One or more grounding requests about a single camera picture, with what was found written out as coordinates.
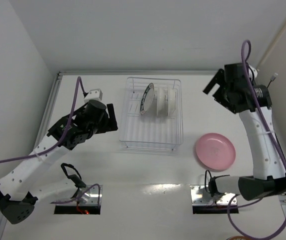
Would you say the green rimmed white plate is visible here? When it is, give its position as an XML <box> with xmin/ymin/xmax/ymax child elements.
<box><xmin>140</xmin><ymin>82</ymin><xmax>155</xmax><ymax>115</ymax></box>

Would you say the clear glass plate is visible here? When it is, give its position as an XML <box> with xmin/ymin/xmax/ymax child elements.
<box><xmin>156</xmin><ymin>86</ymin><xmax>166</xmax><ymax>116</ymax></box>

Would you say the pink plate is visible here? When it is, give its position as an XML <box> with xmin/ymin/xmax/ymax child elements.
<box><xmin>195</xmin><ymin>133</ymin><xmax>236</xmax><ymax>171</ymax></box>

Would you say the white ribbed plate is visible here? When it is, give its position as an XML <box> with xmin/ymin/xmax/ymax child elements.
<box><xmin>167</xmin><ymin>85</ymin><xmax>177</xmax><ymax>117</ymax></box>

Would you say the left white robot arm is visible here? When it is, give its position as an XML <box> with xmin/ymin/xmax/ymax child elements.
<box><xmin>0</xmin><ymin>99</ymin><xmax>118</xmax><ymax>225</ymax></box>

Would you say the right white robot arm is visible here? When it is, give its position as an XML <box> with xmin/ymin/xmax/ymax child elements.
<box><xmin>203</xmin><ymin>63</ymin><xmax>286</xmax><ymax>201</ymax></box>

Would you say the brown round object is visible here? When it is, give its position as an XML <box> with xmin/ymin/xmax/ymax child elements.
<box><xmin>226</xmin><ymin>235</ymin><xmax>249</xmax><ymax>240</ymax></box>

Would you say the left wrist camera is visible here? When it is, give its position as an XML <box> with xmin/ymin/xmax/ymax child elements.
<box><xmin>83</xmin><ymin>88</ymin><xmax>103</xmax><ymax>103</ymax></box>

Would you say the white wire dish rack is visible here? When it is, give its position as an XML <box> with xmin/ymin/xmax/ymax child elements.
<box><xmin>119</xmin><ymin>76</ymin><xmax>184</xmax><ymax>152</ymax></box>

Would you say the black usb cable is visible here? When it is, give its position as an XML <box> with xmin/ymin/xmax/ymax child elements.
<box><xmin>266</xmin><ymin>72</ymin><xmax>279</xmax><ymax>89</ymax></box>

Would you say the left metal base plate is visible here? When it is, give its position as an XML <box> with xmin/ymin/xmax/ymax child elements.
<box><xmin>76</xmin><ymin>183</ymin><xmax>103</xmax><ymax>207</ymax></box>

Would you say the metal base plate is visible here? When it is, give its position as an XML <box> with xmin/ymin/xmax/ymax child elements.
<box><xmin>190</xmin><ymin>185</ymin><xmax>235</xmax><ymax>207</ymax></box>
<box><xmin>76</xmin><ymin>183</ymin><xmax>103</xmax><ymax>207</ymax></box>

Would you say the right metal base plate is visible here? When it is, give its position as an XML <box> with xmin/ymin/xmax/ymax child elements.
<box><xmin>190</xmin><ymin>185</ymin><xmax>235</xmax><ymax>207</ymax></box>

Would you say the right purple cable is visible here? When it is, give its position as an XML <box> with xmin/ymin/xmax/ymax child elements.
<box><xmin>226</xmin><ymin>39</ymin><xmax>286</xmax><ymax>240</ymax></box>

